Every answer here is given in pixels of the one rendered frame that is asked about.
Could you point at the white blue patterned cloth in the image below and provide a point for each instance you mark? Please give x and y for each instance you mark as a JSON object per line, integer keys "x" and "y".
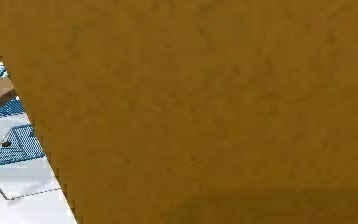
{"x": 23, "y": 173}

